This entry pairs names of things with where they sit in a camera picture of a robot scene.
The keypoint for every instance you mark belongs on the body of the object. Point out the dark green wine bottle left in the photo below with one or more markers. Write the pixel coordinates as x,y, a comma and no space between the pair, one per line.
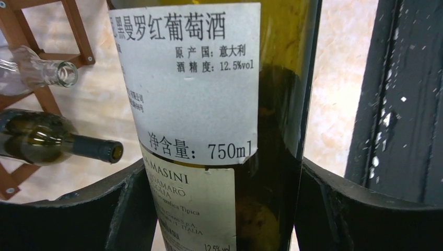
43,138

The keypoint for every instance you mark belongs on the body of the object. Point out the small clear glass bottle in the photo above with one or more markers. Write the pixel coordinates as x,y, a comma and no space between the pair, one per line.
23,71

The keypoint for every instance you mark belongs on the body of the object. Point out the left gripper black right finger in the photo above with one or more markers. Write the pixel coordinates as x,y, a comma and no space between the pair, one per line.
334,213

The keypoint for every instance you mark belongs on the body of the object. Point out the white label wine bottle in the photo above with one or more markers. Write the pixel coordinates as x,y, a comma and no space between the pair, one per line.
220,95

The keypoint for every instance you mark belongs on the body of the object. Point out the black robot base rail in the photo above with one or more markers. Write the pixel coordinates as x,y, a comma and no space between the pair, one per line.
396,147

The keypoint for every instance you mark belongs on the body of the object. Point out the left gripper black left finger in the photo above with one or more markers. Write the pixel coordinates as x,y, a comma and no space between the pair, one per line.
115,213

